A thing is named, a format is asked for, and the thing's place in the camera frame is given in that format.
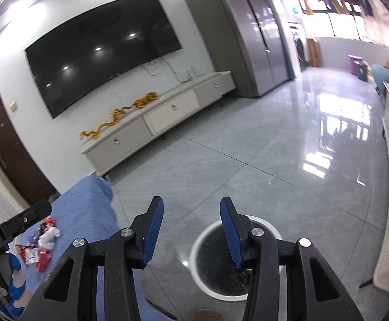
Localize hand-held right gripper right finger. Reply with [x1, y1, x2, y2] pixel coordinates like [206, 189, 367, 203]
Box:
[220, 197, 364, 321]

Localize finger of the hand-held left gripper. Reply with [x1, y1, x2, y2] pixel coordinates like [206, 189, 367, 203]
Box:
[1, 200, 53, 242]

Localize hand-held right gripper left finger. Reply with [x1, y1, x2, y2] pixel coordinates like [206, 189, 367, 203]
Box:
[20, 196, 165, 321]

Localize red white snack wrapper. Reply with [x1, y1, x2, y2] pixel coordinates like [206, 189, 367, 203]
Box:
[38, 217, 62, 241]

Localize white bin with black liner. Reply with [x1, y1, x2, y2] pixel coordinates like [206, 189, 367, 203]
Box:
[189, 216, 287, 300]

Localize small red white wrapper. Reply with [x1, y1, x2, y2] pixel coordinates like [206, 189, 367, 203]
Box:
[15, 244, 37, 267]

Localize blue blanket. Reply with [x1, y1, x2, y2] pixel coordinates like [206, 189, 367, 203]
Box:
[0, 175, 155, 321]

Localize brown door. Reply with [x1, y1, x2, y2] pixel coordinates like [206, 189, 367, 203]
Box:
[0, 90, 58, 207]

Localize long gold dragon figurine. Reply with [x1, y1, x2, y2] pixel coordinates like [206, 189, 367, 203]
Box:
[79, 107, 128, 140]

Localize white television cabinet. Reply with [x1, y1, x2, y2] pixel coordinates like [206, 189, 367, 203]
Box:
[81, 71, 237, 178]

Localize short gold dragon figurine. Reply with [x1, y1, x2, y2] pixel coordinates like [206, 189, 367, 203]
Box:
[132, 92, 159, 109]

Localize white router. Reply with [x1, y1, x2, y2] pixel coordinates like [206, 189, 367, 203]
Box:
[177, 67, 197, 83]

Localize grey wardrobe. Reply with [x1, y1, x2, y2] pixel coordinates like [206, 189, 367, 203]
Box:
[181, 0, 294, 98]

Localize cardboard box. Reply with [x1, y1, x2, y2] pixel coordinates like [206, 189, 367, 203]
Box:
[306, 38, 323, 68]

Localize white washing machine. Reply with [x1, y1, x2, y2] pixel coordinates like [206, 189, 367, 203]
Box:
[287, 23, 308, 65]

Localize teal storage bin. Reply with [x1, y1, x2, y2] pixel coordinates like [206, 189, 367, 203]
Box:
[355, 63, 371, 82]

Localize purple storage bin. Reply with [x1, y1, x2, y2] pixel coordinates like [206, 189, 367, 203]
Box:
[348, 54, 365, 75]

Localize window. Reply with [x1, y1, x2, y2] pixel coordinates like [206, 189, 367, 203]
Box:
[310, 7, 365, 39]

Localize television cables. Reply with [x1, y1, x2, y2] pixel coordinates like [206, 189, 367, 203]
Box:
[141, 58, 179, 78]

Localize black wall television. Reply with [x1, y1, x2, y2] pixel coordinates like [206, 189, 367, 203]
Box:
[25, 0, 183, 119]

